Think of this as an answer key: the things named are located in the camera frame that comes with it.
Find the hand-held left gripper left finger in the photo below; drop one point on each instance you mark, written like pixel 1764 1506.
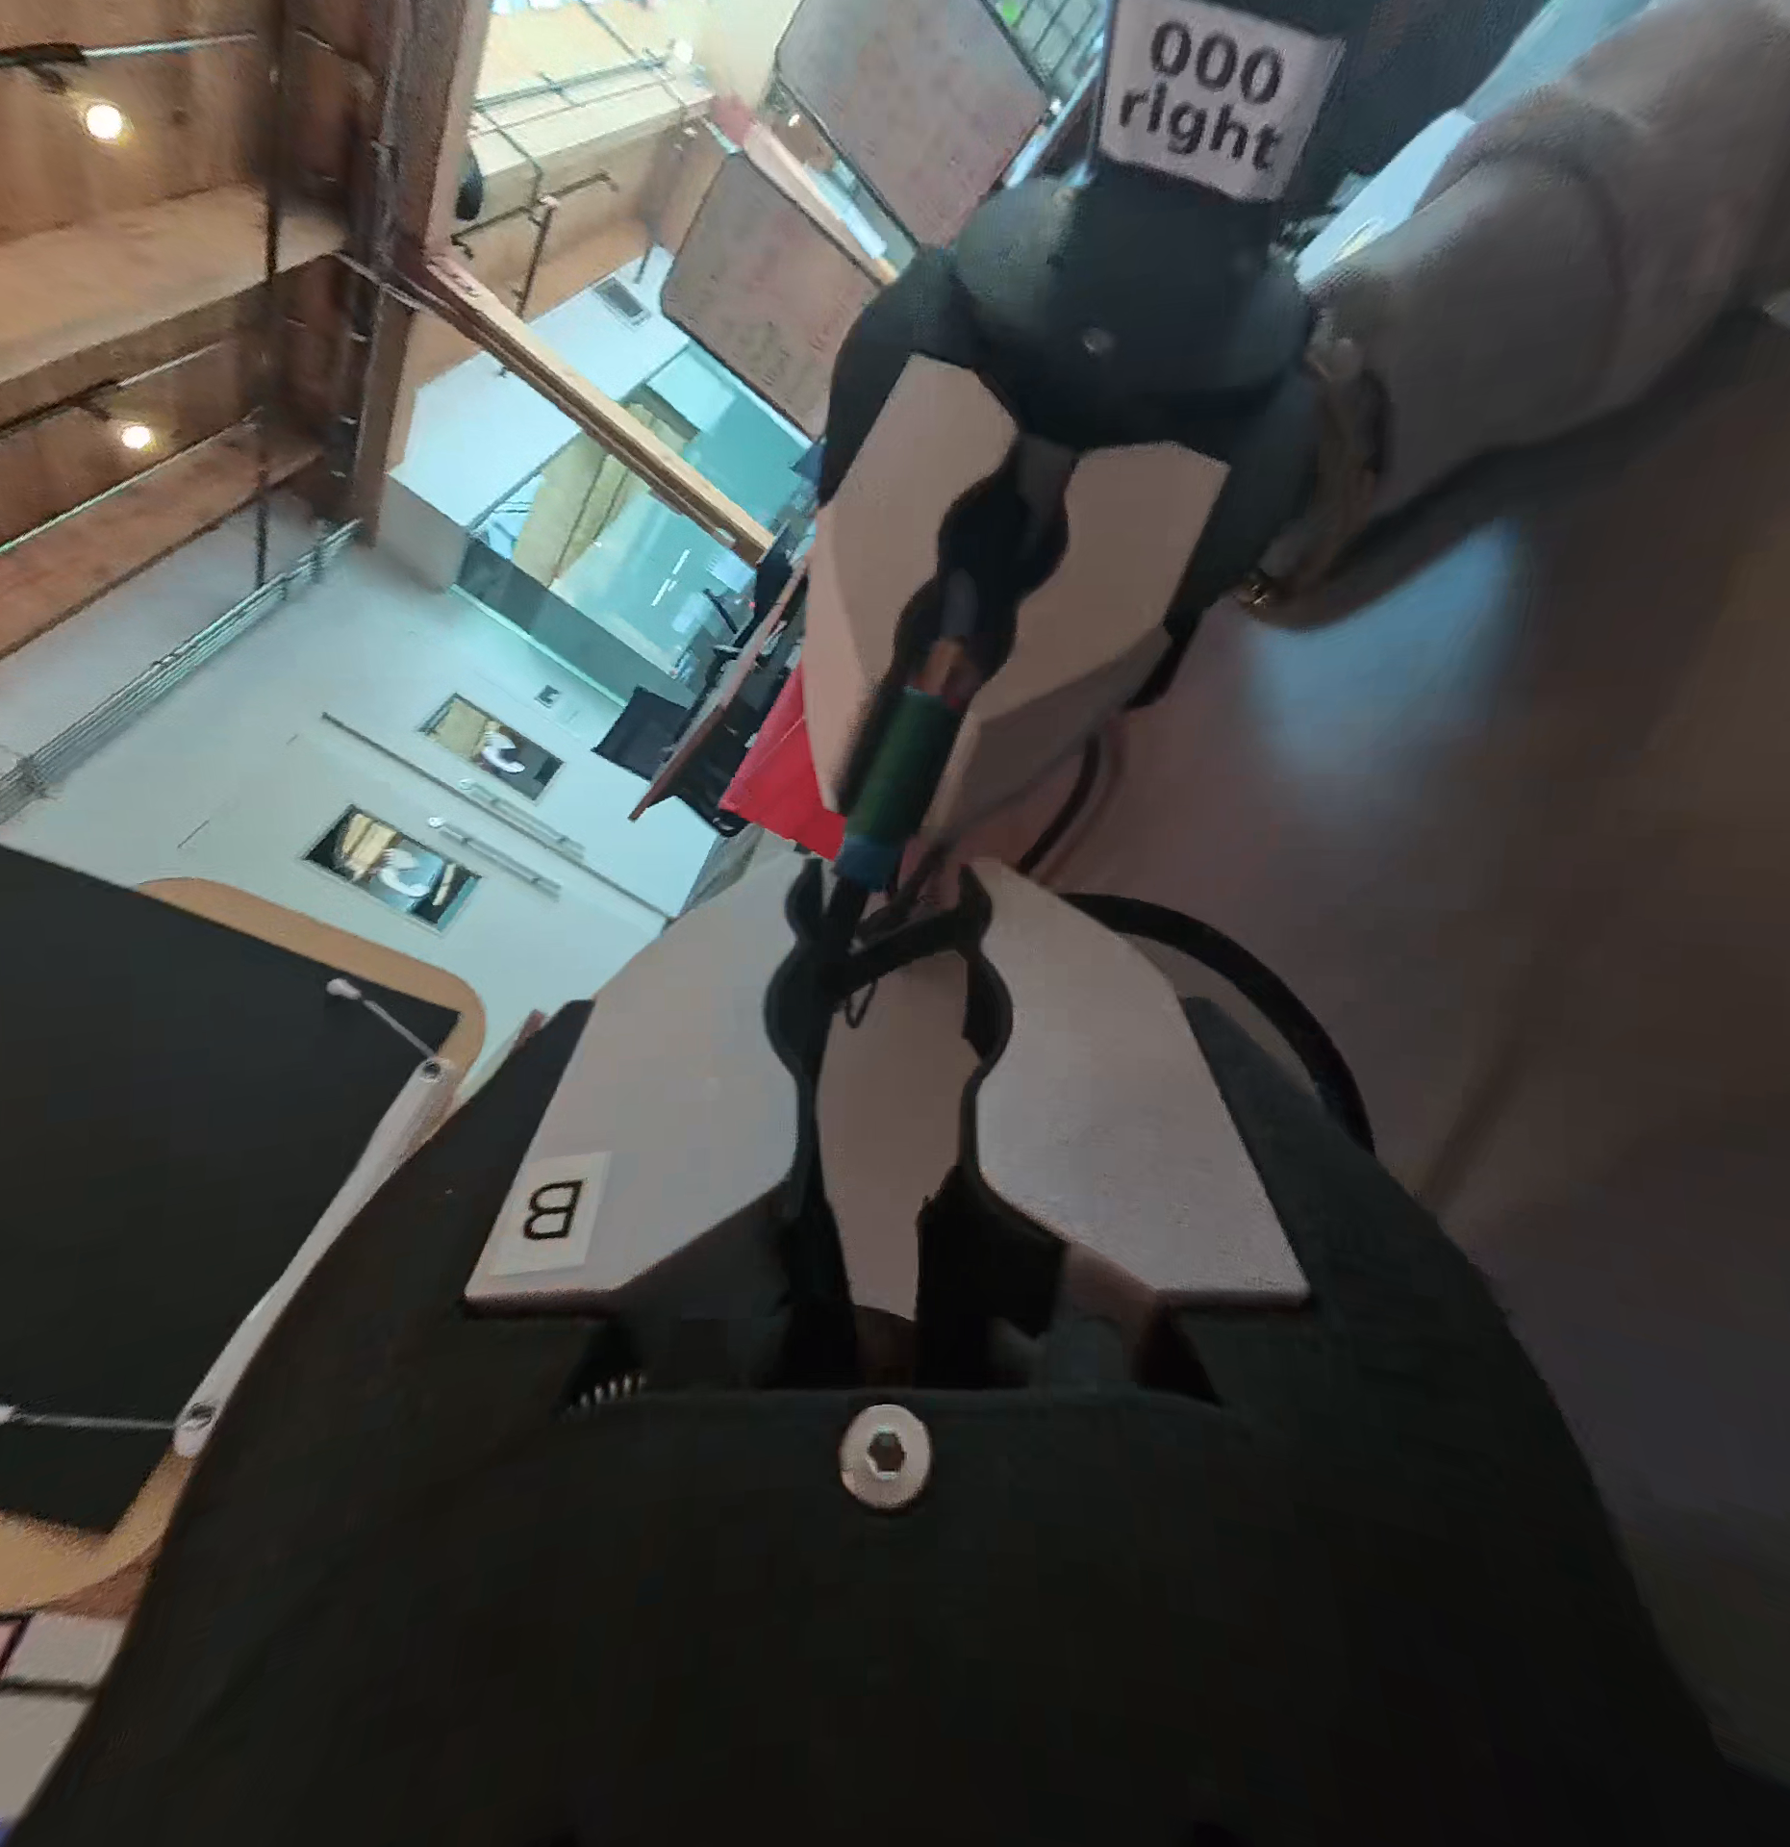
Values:
pixel 664 1126

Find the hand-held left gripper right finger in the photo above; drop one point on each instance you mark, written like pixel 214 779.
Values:
pixel 1127 1126

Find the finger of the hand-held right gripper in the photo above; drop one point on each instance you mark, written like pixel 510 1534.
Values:
pixel 1096 592
pixel 873 607

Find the wooden office desk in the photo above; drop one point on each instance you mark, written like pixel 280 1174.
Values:
pixel 721 708

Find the red plastic bin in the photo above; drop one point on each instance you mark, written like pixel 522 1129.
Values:
pixel 781 774

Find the black office chair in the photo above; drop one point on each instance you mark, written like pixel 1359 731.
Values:
pixel 646 728

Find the handwritten whiteboard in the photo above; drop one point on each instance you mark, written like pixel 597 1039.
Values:
pixel 925 100
pixel 764 287

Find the white tablet stand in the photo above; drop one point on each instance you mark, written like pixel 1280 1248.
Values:
pixel 347 1198

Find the wooden post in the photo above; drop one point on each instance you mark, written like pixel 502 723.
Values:
pixel 592 390

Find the black board with tan frame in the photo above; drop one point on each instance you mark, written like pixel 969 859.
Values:
pixel 145 1126

